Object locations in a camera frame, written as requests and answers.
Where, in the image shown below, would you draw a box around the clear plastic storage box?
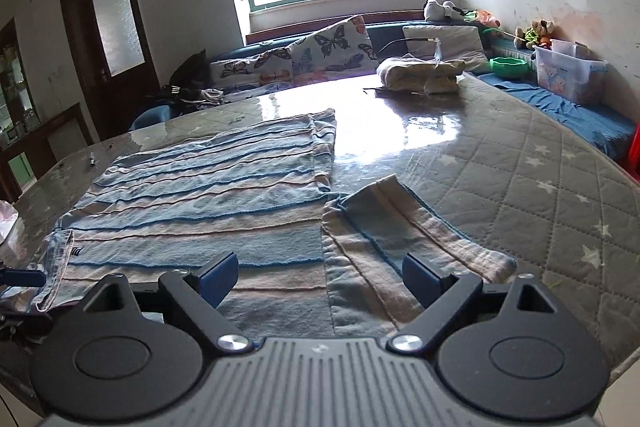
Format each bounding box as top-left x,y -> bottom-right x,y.
534,46 -> 608,106

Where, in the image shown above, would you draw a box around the dark wooden door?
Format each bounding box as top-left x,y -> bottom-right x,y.
60,0 -> 160,140

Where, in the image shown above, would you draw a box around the blue chair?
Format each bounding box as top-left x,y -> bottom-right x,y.
130,105 -> 174,131

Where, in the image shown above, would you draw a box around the blue bed sheet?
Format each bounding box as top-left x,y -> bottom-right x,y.
478,74 -> 636,161

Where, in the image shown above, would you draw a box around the blue striped knit garment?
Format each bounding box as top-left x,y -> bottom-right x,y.
30,110 -> 516,337

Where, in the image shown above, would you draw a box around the butterfly print pillow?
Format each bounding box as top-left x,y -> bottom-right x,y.
288,15 -> 380,86

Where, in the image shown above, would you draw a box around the white plush toy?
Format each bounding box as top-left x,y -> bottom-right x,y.
423,0 -> 465,22

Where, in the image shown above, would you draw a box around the black bag on sofa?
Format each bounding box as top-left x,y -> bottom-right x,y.
160,49 -> 213,103

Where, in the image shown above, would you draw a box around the pink white plastic bag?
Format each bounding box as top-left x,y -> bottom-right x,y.
0,200 -> 18,243

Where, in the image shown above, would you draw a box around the grey quilted star table cover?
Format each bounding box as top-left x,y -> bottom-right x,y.
3,76 -> 639,374

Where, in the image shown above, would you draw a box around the yellow orange plush toy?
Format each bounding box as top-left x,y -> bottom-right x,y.
514,20 -> 555,50

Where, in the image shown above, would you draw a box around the white grey cushion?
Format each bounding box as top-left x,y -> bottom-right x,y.
402,25 -> 491,75

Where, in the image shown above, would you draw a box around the green plastic bowl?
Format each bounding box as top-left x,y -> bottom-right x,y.
489,56 -> 529,79

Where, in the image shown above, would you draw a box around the folded yellow-white clothes in bag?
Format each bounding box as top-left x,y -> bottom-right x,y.
376,55 -> 465,95

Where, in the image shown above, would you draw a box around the wooden glass cabinet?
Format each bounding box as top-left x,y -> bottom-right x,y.
1,20 -> 93,202

